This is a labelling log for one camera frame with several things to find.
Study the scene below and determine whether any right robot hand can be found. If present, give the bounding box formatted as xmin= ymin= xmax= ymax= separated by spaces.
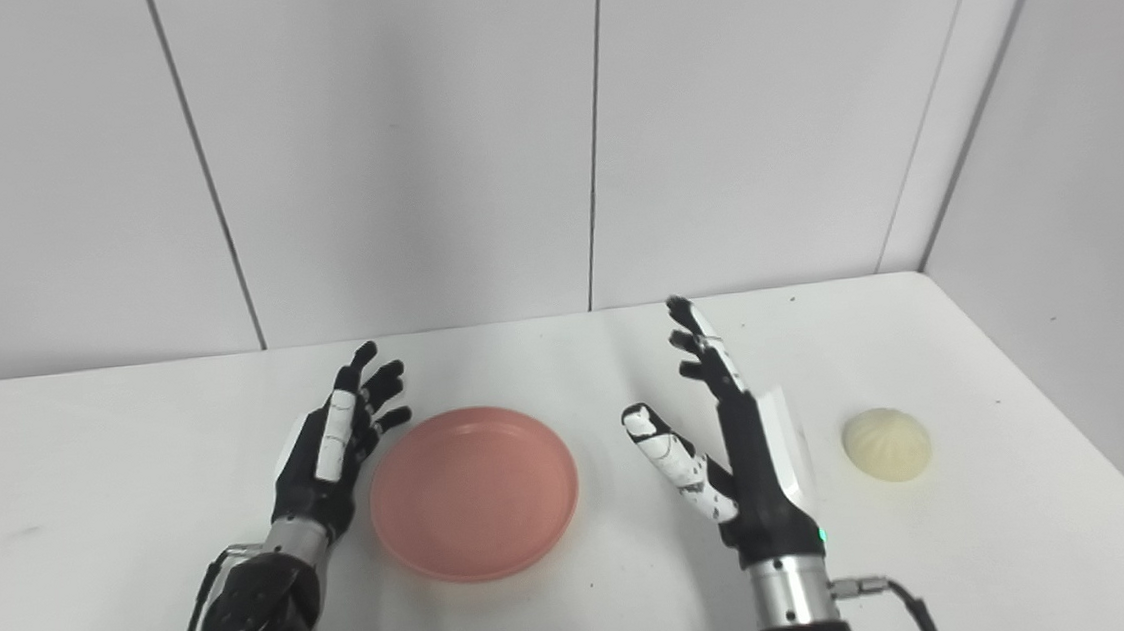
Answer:
xmin=611 ymin=285 xmax=832 ymax=580

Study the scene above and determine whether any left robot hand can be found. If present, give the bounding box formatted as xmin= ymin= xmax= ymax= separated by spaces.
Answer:
xmin=259 ymin=338 xmax=423 ymax=550

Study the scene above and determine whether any cream steamed bun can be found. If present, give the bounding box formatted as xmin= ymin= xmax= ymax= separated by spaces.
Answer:
xmin=839 ymin=403 xmax=935 ymax=487

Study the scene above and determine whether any pink round plate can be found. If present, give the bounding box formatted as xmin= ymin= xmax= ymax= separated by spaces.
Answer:
xmin=362 ymin=400 xmax=587 ymax=591

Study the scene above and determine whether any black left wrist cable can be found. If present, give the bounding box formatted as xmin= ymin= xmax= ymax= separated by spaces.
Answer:
xmin=165 ymin=543 xmax=269 ymax=631

